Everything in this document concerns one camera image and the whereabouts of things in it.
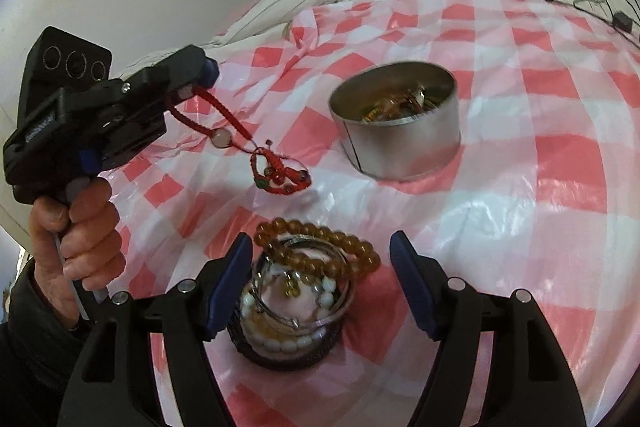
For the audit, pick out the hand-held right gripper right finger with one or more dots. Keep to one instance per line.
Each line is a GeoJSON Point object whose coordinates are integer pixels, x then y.
{"type": "Point", "coordinates": [407, 277]}

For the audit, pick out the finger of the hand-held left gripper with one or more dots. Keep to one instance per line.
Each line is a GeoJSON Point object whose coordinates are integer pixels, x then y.
{"type": "Point", "coordinates": [210, 74]}
{"type": "Point", "coordinates": [165, 77]}

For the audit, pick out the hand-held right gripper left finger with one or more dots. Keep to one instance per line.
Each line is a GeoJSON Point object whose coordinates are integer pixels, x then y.
{"type": "Point", "coordinates": [232, 277]}

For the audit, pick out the silver bangle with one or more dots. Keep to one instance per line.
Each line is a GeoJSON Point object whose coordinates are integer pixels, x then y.
{"type": "Point", "coordinates": [345, 307]}

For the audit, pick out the round metal tin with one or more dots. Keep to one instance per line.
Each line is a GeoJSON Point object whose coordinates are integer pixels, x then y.
{"type": "Point", "coordinates": [400, 142]}

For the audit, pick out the person's left forearm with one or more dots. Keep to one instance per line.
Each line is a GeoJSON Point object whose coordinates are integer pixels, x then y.
{"type": "Point", "coordinates": [30, 357]}

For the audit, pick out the gold brown jewelry piece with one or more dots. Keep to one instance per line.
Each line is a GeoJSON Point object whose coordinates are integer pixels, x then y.
{"type": "Point", "coordinates": [395, 104]}

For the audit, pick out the person's left hand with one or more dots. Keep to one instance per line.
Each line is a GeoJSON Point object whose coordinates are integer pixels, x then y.
{"type": "Point", "coordinates": [90, 247]}

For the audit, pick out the red white checked plastic sheet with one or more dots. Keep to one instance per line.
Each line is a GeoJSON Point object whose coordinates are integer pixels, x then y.
{"type": "Point", "coordinates": [500, 257]}

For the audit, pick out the black adapter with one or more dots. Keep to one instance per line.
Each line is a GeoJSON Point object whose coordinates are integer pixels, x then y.
{"type": "Point", "coordinates": [622, 21]}

